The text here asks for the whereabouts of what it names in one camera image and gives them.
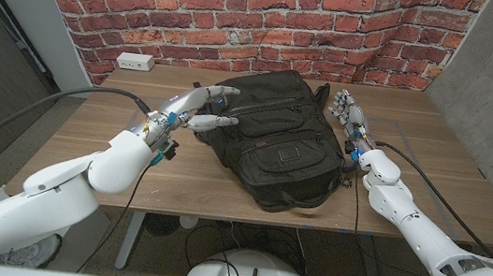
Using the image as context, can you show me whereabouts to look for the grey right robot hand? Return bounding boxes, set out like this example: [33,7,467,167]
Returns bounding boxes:
[322,87,383,165]

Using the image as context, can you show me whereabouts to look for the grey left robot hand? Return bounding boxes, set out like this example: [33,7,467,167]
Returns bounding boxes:
[130,75,244,162]

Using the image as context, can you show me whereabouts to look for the black backpack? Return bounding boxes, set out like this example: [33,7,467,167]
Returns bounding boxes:
[181,58,368,223]

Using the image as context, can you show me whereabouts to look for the white power outlet box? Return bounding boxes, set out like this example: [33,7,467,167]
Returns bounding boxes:
[115,51,156,74]

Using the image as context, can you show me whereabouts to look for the white round table foot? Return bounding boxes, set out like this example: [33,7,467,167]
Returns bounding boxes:
[178,214,200,231]

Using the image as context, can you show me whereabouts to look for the dark round floor object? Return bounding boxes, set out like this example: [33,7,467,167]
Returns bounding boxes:
[142,211,181,240]

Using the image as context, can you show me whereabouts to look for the red brick printed backdrop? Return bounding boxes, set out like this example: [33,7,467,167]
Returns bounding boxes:
[18,0,488,134]

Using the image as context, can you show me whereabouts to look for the white table leg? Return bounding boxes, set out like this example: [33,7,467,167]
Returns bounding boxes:
[113,209,148,273]

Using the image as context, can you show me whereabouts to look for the white floor mat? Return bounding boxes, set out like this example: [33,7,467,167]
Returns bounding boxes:
[0,185,112,276]

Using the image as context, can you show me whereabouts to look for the grey table leg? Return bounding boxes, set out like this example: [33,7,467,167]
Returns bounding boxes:
[354,234,390,276]

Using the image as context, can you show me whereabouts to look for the metal backpack zipper keychain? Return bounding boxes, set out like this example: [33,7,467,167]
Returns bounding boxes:
[339,166,356,190]

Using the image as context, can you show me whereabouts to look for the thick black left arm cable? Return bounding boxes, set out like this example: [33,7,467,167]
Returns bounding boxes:
[0,74,154,192]

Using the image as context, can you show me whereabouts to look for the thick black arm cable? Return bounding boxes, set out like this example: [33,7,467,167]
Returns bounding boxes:
[0,74,154,192]
[363,140,493,258]

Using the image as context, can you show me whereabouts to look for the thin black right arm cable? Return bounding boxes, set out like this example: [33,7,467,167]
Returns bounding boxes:
[341,169,493,276]

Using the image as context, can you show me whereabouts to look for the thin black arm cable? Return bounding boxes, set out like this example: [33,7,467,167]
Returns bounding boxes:
[77,156,152,276]
[341,169,493,276]

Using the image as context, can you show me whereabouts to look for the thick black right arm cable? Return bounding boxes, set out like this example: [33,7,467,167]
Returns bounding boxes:
[363,140,493,258]

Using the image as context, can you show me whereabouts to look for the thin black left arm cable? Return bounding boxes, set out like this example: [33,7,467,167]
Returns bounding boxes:
[77,156,152,276]

